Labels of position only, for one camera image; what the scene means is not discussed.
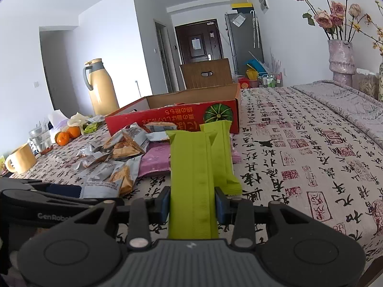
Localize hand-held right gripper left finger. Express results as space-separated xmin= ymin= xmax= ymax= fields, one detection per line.
xmin=60 ymin=187 xmax=172 ymax=251

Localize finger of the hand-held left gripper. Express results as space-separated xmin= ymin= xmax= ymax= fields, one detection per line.
xmin=45 ymin=196 xmax=124 ymax=209
xmin=0 ymin=180 xmax=82 ymax=197

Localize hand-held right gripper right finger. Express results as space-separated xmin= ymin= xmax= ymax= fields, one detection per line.
xmin=214 ymin=187 xmax=318 ymax=249

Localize green snack packet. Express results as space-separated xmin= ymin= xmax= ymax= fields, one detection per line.
xmin=200 ymin=121 xmax=243 ymax=197
xmin=165 ymin=130 xmax=220 ymax=240

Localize pile of silver cracker packets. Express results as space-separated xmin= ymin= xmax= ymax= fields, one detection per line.
xmin=72 ymin=122 xmax=178 ymax=199

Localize red cardboard box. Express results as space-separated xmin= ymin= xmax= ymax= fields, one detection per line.
xmin=105 ymin=82 xmax=241 ymax=136

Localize yellow mug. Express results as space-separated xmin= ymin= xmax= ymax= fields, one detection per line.
xmin=4 ymin=143 xmax=38 ymax=175

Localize glass cup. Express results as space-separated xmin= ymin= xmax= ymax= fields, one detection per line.
xmin=29 ymin=122 xmax=54 ymax=156

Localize calligraphy print tablecloth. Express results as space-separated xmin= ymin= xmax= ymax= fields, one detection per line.
xmin=0 ymin=85 xmax=383 ymax=287

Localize cream thermos jug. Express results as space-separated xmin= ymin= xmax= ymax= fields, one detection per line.
xmin=83 ymin=58 xmax=120 ymax=116

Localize grey interior door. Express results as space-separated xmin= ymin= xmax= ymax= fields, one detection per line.
xmin=154 ymin=19 xmax=172 ymax=92

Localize dark brown door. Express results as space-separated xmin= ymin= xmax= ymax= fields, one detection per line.
xmin=175 ymin=19 xmax=223 ymax=65

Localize grey patterned cloth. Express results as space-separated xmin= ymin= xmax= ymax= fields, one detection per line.
xmin=292 ymin=79 xmax=383 ymax=144

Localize grey refrigerator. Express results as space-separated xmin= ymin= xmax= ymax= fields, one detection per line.
xmin=225 ymin=10 xmax=264 ymax=75

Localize white umbrella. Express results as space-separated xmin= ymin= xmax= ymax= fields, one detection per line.
xmin=251 ymin=10 xmax=259 ymax=48

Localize clear food container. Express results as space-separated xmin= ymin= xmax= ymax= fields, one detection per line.
xmin=351 ymin=68 xmax=380 ymax=99

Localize pink textured vase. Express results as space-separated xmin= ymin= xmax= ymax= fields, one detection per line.
xmin=327 ymin=39 xmax=356 ymax=84

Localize yellow box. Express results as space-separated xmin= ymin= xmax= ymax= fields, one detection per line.
xmin=231 ymin=2 xmax=253 ymax=14

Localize dried pink rose bouquet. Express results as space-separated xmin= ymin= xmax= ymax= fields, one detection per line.
xmin=284 ymin=0 xmax=383 ymax=41

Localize yellow flower branches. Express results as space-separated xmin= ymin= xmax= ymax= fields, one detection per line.
xmin=351 ymin=13 xmax=383 ymax=51

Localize wire rack with bottles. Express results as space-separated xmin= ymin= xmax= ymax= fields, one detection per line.
xmin=259 ymin=73 xmax=283 ymax=88

